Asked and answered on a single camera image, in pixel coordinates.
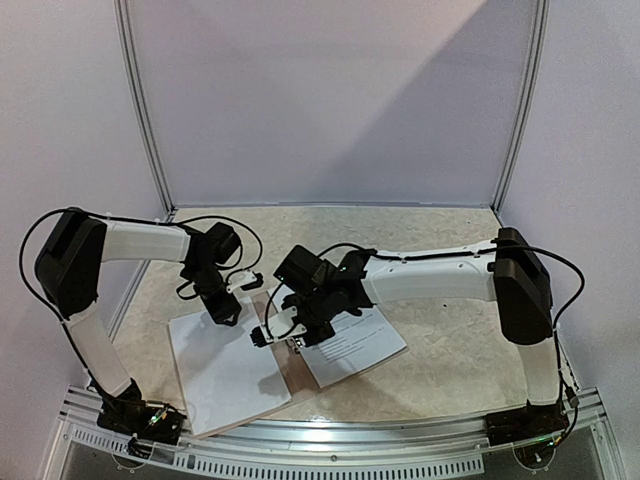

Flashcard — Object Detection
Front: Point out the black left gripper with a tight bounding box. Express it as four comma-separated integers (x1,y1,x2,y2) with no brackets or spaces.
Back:
186,263,242,327

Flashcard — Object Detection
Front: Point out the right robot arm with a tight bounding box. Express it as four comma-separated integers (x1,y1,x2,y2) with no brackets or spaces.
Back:
262,228,580,436

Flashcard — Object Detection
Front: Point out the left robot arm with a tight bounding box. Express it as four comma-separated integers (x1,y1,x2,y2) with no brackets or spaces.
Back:
25,207,263,434

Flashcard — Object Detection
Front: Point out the metal folder clip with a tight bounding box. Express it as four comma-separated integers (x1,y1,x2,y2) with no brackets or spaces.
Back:
286,338,302,355

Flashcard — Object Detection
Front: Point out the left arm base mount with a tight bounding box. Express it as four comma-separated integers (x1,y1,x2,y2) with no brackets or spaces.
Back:
97,398,186,445

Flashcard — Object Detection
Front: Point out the perforated white cable tray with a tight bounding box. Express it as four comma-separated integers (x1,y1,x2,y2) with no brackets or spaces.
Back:
59,426,487,479

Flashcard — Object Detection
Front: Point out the aluminium front rail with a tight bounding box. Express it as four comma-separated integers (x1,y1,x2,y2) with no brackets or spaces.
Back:
58,386,606,453

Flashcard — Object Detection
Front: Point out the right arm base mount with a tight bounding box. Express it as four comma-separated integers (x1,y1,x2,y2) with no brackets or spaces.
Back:
483,401,579,447

